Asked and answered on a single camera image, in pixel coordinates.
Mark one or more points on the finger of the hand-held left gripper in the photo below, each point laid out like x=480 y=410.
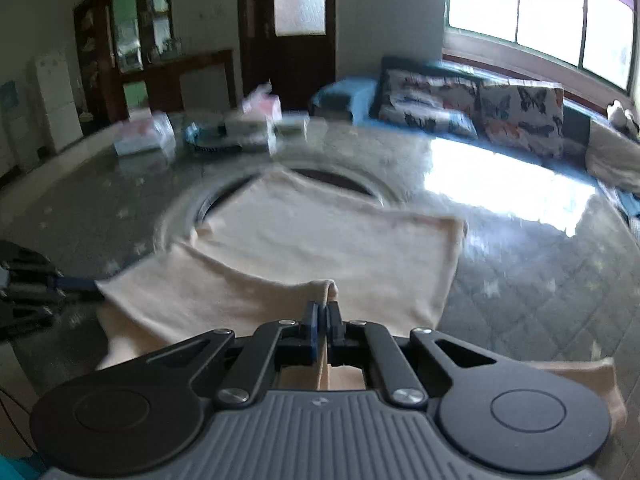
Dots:
x=75 y=286

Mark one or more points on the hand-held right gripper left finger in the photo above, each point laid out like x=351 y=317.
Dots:
x=312 y=335

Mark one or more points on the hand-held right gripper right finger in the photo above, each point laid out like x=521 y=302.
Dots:
x=334 y=332

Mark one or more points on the cream sweatshirt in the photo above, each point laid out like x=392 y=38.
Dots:
x=300 y=240

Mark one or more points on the round black inset cooktop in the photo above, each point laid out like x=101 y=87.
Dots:
x=340 y=180

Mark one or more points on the wrapped white tissue pack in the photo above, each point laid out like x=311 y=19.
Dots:
x=142 y=135

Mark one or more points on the white refrigerator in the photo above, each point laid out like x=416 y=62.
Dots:
x=55 y=100

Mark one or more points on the dark wooden display cabinet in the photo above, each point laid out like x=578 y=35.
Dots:
x=95 y=60

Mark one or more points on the dark wooden sideboard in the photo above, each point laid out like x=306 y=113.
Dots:
x=165 y=72

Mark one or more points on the pink white tissue box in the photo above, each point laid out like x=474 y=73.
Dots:
x=260 y=105

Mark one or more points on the blue sofa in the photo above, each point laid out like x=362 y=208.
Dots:
x=350 y=95

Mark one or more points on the dark wooden door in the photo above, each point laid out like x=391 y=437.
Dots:
x=260 y=60

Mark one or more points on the large butterfly print pillow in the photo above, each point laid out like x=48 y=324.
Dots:
x=520 y=120

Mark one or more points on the grey cushion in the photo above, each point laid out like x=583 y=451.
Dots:
x=615 y=160

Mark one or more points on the panda plush toy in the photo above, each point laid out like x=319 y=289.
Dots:
x=622 y=115

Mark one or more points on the green framed window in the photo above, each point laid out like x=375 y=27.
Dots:
x=550 y=10

